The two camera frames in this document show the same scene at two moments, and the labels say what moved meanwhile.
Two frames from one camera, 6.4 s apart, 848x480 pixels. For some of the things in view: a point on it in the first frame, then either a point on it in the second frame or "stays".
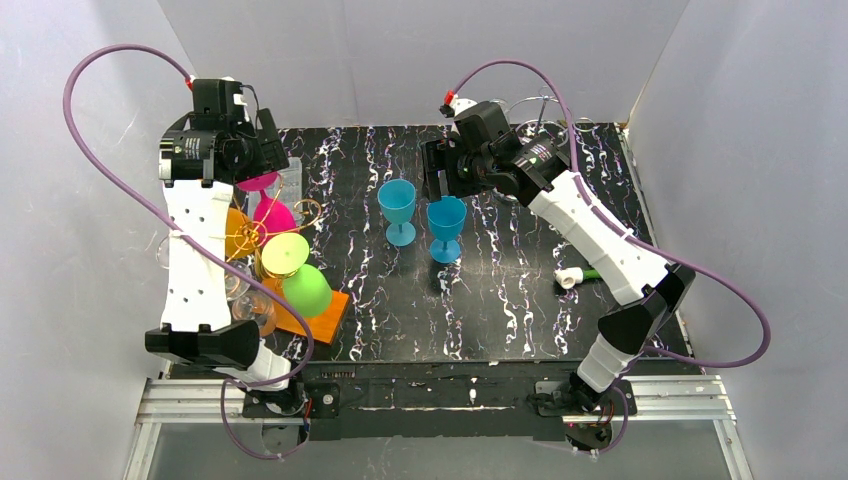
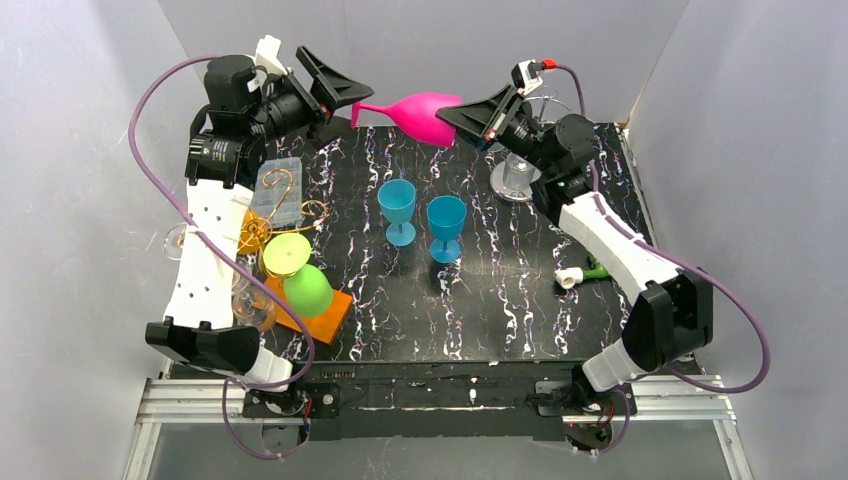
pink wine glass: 270,218 -> 417,116
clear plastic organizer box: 288,188 stays
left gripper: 269,151 -> 308,96
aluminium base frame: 680,399 stays
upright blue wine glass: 397,198 stays
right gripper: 436,171 -> 504,120
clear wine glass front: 255,306 stays
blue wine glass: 446,221 stays
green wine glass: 306,290 stays
